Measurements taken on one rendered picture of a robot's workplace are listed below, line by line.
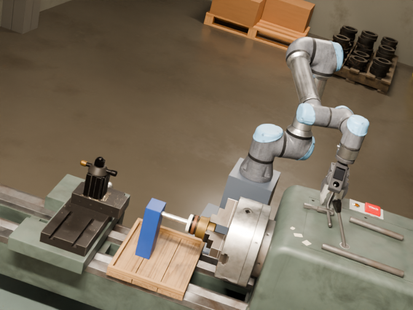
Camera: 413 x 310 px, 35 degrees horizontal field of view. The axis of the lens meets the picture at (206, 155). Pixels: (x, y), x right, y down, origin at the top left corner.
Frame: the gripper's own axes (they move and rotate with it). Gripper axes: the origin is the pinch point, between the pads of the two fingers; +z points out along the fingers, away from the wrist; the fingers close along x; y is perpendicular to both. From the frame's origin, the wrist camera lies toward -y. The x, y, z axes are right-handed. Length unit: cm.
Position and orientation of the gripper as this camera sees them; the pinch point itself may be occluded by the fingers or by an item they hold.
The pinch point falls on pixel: (327, 204)
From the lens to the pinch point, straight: 247.1
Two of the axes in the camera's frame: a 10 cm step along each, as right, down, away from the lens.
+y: 2.2, -4.1, 8.8
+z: -2.3, 8.6, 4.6
